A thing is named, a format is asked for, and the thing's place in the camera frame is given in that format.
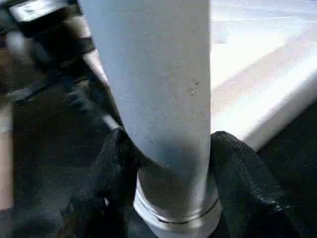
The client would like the black work mat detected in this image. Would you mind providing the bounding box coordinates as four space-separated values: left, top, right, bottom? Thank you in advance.
0 69 317 238

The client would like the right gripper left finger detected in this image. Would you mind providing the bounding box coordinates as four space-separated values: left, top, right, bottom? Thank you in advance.
58 128 142 238

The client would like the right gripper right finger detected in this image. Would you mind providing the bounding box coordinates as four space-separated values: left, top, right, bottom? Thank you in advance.
211 131 309 238

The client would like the white plastic table leg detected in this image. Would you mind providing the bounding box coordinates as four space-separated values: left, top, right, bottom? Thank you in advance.
78 0 223 238

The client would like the white plastic table top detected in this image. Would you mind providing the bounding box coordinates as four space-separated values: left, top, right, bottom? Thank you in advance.
82 0 317 152

